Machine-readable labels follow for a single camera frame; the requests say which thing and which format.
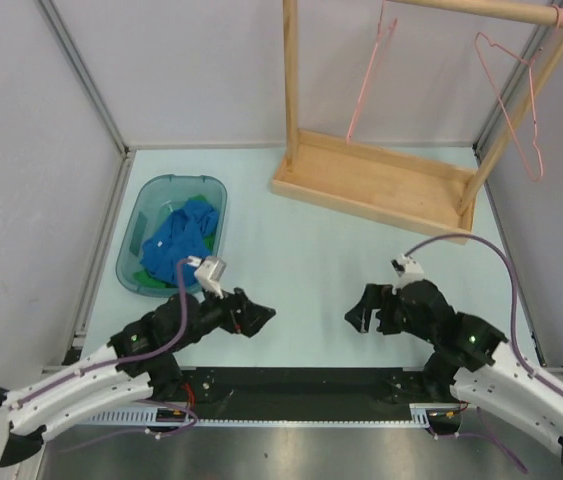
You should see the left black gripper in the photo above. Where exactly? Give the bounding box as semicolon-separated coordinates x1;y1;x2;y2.
170;278;274;351

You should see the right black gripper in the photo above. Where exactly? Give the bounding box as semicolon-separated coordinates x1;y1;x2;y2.
343;283;437;344

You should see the blue tank top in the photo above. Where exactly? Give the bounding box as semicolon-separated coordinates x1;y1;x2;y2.
139;199;221;289

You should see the green tank top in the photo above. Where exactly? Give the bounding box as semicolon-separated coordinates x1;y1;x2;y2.
132;197;218;290

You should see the pink wire hanger with blue top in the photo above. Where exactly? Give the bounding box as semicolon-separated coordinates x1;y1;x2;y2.
470;4;563;190

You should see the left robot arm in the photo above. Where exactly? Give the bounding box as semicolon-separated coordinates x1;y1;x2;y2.
0;288;276;468

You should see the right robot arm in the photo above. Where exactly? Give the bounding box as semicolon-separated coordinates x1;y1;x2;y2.
344;280;563;467

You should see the wooden clothes rack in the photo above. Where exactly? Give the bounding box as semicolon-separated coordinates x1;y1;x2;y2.
271;1;563;243

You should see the teal plastic bin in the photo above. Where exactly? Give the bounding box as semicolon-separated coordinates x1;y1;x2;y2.
116;174;227;298

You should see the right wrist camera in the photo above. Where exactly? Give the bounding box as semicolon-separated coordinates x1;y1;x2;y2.
391;254;425;292

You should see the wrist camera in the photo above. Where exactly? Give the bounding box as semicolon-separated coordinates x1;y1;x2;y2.
391;254;425;292
187;256;226;299

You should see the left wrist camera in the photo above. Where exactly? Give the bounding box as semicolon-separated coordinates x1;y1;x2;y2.
187;256;226;299

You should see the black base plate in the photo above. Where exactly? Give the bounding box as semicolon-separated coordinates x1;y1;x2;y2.
168;367;458;422

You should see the white cable duct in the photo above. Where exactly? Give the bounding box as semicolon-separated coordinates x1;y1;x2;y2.
85;403;442;429

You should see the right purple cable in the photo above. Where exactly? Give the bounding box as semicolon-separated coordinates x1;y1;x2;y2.
405;233;563;421

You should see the aluminium frame post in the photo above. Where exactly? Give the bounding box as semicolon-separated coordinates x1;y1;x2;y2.
35;0;129;157

